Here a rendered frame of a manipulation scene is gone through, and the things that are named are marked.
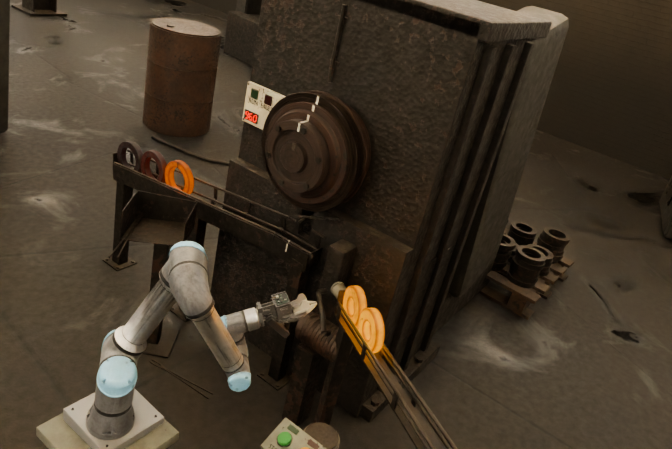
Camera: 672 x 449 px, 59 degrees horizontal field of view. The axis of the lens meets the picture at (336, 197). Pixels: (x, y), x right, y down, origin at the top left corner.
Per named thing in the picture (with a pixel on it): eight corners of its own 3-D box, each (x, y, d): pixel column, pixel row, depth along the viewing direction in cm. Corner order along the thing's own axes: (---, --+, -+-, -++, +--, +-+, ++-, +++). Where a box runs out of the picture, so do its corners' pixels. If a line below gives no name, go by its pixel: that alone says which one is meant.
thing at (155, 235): (127, 321, 289) (137, 190, 259) (181, 330, 291) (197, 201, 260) (112, 348, 270) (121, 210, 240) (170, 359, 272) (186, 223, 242)
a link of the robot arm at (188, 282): (199, 279, 169) (261, 386, 195) (198, 257, 179) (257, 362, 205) (161, 294, 169) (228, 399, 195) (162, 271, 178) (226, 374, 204)
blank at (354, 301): (355, 277, 222) (346, 277, 221) (371, 299, 209) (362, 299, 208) (347, 313, 228) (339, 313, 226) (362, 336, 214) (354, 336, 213)
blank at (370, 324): (370, 298, 209) (362, 299, 208) (389, 323, 196) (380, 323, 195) (362, 336, 214) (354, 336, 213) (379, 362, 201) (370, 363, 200)
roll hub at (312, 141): (268, 173, 241) (279, 108, 229) (321, 201, 228) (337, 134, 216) (258, 176, 236) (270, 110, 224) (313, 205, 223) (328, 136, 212)
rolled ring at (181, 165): (159, 167, 290) (164, 166, 293) (172, 202, 290) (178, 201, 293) (180, 155, 279) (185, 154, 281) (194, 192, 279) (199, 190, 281)
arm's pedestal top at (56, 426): (94, 499, 178) (95, 490, 176) (35, 435, 193) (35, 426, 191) (178, 440, 203) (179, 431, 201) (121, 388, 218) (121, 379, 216)
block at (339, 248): (331, 284, 253) (343, 236, 243) (346, 293, 250) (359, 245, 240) (316, 293, 245) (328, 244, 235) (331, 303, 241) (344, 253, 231)
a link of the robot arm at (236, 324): (215, 332, 208) (210, 314, 203) (245, 323, 210) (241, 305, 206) (218, 347, 201) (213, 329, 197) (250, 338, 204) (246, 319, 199)
